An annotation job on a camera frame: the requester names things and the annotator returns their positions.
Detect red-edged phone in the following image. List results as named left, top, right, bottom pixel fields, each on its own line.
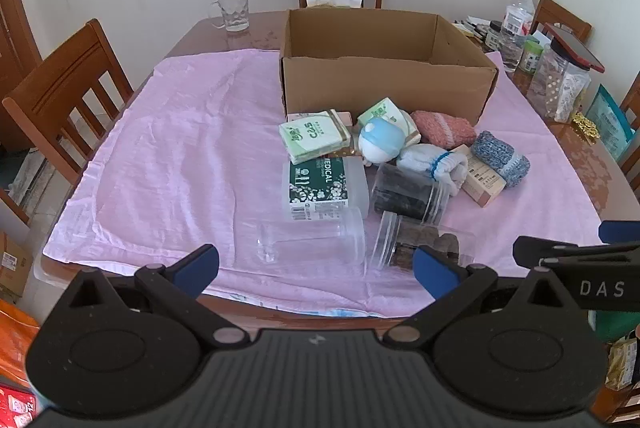
left=544, top=22, right=606, bottom=73

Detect orange bag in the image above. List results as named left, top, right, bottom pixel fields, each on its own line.
left=0, top=298, right=42, bottom=381

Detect bundle of pens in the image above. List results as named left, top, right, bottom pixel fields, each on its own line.
left=452, top=15, right=489, bottom=42

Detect pink cloth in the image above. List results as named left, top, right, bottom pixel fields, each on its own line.
left=42, top=48, right=608, bottom=316

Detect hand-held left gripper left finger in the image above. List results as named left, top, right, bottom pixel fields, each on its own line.
left=64, top=244, right=243, bottom=353

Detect blue grey knitted sock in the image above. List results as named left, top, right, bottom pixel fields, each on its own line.
left=470, top=130, right=531, bottom=190

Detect gold foil wrapper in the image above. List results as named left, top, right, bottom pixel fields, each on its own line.
left=572, top=112, right=601, bottom=139

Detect clear glass mug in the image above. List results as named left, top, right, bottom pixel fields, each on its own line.
left=207, top=0, right=250, bottom=33

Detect teal bag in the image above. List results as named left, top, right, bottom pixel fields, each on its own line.
left=585, top=84, right=635, bottom=161

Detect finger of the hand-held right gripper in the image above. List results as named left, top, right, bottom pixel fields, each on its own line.
left=600, top=220, right=640, bottom=241
left=514, top=235, right=640, bottom=267

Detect green bag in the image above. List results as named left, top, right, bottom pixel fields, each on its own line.
left=587, top=308, right=640, bottom=344

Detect blue white plush toy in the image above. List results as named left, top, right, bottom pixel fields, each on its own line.
left=359, top=117, right=405, bottom=166

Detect clear jar dark contents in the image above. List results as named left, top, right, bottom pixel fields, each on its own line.
left=370, top=163, right=451, bottom=226

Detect yellow snack bag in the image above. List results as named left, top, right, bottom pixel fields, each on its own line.
left=606, top=338, right=640, bottom=391

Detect clear plastic water bottle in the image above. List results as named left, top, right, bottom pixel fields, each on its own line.
left=500, top=0, right=535, bottom=74

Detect green white tissue pack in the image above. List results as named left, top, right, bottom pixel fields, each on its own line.
left=279, top=109, right=353, bottom=159
left=357, top=98, right=422, bottom=148

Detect red packet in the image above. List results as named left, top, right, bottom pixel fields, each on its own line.
left=0, top=383, right=40, bottom=428

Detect small beige carton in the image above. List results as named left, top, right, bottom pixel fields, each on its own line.
left=452, top=144, right=507, bottom=208

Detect wooden door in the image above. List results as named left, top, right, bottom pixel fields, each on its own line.
left=0, top=0, right=43, bottom=154

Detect green white printed box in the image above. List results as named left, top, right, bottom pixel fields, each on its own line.
left=282, top=156, right=370, bottom=223

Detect clear jar brown contents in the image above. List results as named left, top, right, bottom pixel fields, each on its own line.
left=365, top=212, right=476, bottom=280

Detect green-lid jar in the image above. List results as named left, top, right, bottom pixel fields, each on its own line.
left=520, top=35, right=545, bottom=74

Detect white printed packet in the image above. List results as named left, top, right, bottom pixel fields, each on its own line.
left=555, top=70, right=592, bottom=124

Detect pink knitted sock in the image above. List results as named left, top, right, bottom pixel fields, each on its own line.
left=410, top=109, right=478, bottom=149

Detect cardboard carton with label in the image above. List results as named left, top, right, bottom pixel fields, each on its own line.
left=0, top=233, right=34, bottom=301

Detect white sock blue stripe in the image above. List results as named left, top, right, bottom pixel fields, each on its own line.
left=431, top=150, right=469, bottom=198
left=396, top=144, right=441, bottom=183

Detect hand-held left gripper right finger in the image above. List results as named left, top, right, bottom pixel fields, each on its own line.
left=384, top=245, right=570, bottom=353

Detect brown cardboard box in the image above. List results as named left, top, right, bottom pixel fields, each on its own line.
left=279, top=8, right=499, bottom=125

